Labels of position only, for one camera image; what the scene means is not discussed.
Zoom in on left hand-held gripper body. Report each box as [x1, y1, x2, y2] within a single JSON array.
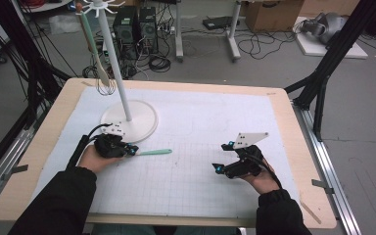
[[92, 122, 130, 160]]

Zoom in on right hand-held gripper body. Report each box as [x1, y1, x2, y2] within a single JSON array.
[[226, 131, 270, 179]]

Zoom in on white hook rack stand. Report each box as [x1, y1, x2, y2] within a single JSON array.
[[70, 0, 160, 145]]

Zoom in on wooden spatula with green handle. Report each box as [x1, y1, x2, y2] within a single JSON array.
[[78, 11, 112, 88]]

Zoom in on wire whisk with wooden handle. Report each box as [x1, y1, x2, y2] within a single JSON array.
[[74, 2, 118, 97]]

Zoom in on person's left hand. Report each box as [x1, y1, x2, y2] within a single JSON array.
[[77, 145, 125, 174]]

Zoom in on person's right hand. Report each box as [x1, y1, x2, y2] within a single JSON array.
[[241, 160, 283, 196]]

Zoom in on white grid mat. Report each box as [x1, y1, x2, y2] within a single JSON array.
[[32, 85, 303, 220]]

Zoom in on white table leg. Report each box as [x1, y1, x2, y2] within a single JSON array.
[[174, 0, 185, 63], [226, 0, 243, 63]]

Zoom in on black computer tower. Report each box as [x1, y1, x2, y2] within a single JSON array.
[[138, 6, 160, 55], [112, 6, 140, 62]]

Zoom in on flat black device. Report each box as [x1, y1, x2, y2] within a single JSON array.
[[202, 16, 241, 30]]

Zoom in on clear plastic bag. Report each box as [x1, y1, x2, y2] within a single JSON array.
[[48, 14, 82, 35]]

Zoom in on white board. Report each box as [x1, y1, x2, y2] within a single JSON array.
[[295, 16, 369, 60]]

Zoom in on cardboard box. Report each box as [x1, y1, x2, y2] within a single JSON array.
[[243, 0, 305, 33]]

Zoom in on round white table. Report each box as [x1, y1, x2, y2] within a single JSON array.
[[19, 0, 73, 14]]

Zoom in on grey machine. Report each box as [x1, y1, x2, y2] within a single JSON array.
[[300, 12, 349, 45]]

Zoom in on right hand-held gripper cable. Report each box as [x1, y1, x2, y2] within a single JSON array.
[[254, 153, 283, 190]]

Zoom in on aluminium rail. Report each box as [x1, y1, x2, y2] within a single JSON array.
[[293, 103, 362, 235], [0, 126, 35, 214]]

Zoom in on metal clamp bracket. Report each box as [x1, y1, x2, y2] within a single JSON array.
[[311, 178, 336, 195], [1, 164, 29, 182]]

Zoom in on coiled black cable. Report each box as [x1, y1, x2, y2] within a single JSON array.
[[81, 65, 102, 79], [148, 53, 172, 73]]

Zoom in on black frame post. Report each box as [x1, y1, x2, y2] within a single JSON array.
[[0, 0, 72, 131], [283, 0, 376, 142]]

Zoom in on loose black floor cables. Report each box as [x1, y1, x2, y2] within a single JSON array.
[[238, 30, 298, 61]]

